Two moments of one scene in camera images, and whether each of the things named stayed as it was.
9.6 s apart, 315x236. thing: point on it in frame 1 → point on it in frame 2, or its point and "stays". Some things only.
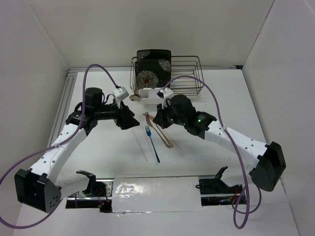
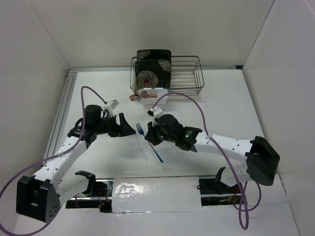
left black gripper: (124, 119) → (124, 129)
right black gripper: (160, 117) → (151, 134)
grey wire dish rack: (186, 76) stays
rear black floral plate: (153, 54) stays
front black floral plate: (152, 73) stays
